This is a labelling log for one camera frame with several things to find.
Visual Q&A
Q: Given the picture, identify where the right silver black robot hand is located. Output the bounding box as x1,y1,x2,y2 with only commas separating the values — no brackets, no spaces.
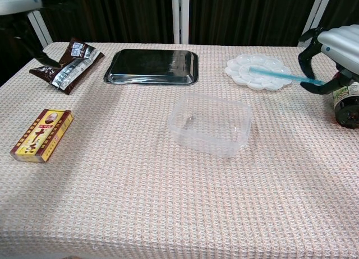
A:
297,24,359,96

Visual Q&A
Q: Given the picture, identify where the blue container lid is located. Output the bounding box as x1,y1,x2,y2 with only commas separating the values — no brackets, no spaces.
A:
247,65,326,86

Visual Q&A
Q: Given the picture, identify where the clear plastic container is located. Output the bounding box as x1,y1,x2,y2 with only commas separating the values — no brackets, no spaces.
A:
167,91,252,159

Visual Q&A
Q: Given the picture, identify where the yellow red carton box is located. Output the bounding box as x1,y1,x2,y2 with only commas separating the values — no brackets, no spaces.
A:
10,108,75,164

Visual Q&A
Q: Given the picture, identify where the brown drink bottle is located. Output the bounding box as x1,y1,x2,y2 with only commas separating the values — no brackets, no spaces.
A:
332,81,359,128

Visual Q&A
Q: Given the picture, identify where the white flower-shaped plate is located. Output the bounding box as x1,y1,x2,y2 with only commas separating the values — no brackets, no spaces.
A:
224,53,292,92

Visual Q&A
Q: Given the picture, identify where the brown snack packet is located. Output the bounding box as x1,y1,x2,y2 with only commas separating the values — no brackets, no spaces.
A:
29,36,105,96

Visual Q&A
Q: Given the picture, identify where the black pleated curtain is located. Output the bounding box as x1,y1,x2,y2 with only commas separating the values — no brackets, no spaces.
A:
0,0,359,87

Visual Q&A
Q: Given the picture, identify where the rectangular steel tray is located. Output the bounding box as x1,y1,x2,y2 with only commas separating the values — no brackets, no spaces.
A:
103,48,200,87

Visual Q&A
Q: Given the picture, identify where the pink waffle tablecloth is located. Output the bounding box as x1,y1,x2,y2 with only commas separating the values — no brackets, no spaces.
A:
0,41,359,259

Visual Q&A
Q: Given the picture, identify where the white frame post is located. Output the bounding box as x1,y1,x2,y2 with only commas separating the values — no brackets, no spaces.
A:
300,0,335,48
171,0,190,45
26,10,54,47

